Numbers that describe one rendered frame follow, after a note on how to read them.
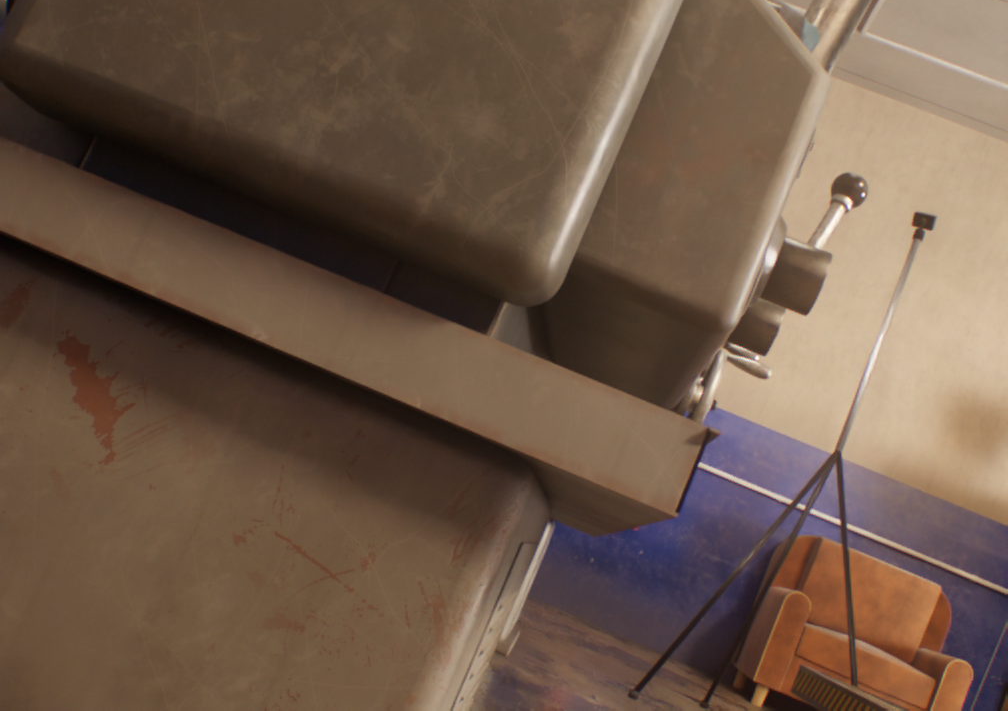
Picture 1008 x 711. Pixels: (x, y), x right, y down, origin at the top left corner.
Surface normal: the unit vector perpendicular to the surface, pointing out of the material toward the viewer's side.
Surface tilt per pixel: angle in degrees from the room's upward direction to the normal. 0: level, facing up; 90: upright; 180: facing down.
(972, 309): 90
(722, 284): 90
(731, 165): 90
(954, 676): 90
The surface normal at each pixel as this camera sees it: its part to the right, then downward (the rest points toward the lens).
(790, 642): -0.06, -0.18
